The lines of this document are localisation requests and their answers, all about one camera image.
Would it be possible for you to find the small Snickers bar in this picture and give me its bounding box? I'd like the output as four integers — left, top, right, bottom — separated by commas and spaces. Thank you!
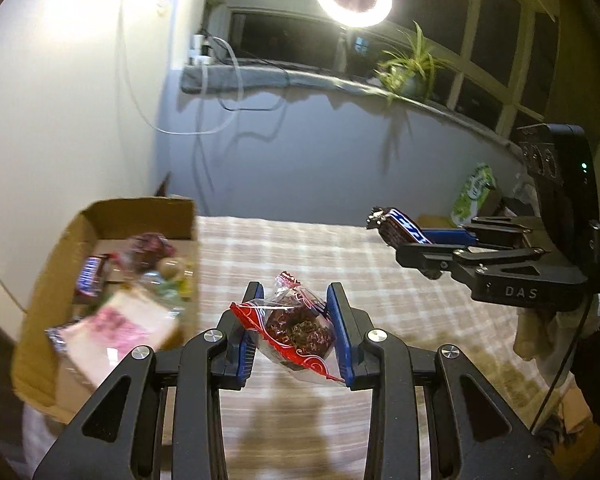
366, 207, 432, 249

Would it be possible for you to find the packaged sliced bread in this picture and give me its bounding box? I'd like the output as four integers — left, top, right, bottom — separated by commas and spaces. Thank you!
63, 286, 180, 387

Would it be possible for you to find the large Snickers bar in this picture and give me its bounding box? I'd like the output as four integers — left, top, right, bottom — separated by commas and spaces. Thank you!
73, 254, 110, 304

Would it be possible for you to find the yellow snack packet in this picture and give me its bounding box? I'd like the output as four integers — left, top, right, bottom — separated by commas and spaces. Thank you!
178, 269, 196, 301

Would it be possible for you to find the small silver black snack packet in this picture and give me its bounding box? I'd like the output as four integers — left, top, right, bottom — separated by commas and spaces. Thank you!
45, 322, 79, 354

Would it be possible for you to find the green candy packet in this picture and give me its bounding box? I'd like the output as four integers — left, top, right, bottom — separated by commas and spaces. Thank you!
137, 271, 187, 310

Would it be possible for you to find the green white bag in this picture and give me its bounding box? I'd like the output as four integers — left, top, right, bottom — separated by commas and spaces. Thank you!
451, 162, 498, 226

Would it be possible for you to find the plaid tablecloth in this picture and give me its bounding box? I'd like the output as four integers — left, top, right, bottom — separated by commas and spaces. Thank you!
21, 214, 577, 480

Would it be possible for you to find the potted spider plant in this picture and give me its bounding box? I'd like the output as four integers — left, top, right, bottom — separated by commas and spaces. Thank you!
375, 21, 451, 106

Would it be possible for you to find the cardboard box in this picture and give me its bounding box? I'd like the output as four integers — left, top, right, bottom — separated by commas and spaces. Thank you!
9, 195, 202, 426

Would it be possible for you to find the grey windowsill mat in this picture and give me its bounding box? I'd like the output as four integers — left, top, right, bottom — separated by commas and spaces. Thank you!
180, 64, 524, 162

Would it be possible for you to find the white power adapter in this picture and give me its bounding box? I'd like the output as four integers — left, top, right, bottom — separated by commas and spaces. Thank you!
188, 34, 213, 66

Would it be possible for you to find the ring light tripod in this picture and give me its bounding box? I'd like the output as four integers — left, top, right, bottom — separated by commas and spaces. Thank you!
332, 26, 351, 74

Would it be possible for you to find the black cable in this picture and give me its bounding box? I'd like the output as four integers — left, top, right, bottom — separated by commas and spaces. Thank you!
199, 27, 292, 112

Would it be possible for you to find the white charging cable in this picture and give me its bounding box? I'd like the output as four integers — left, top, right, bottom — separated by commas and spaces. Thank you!
116, 4, 244, 137

